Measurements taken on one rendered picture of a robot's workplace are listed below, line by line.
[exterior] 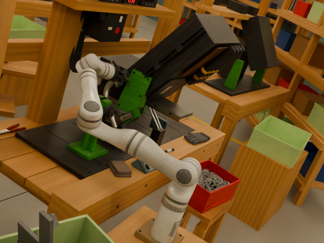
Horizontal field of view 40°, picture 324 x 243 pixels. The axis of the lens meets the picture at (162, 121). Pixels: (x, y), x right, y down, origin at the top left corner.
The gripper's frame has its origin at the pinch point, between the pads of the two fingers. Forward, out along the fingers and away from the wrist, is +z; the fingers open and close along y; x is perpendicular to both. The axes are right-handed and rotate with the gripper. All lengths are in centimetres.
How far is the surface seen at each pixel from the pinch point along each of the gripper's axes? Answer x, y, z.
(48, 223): -15, -62, -98
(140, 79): -7.7, -3.7, 3.4
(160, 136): -3.3, -30.7, 21.4
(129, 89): -0.6, -6.5, 3.4
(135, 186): 1, -54, -12
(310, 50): -86, 58, 318
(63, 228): 3, -64, -67
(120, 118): 6.0, -19.8, -0.1
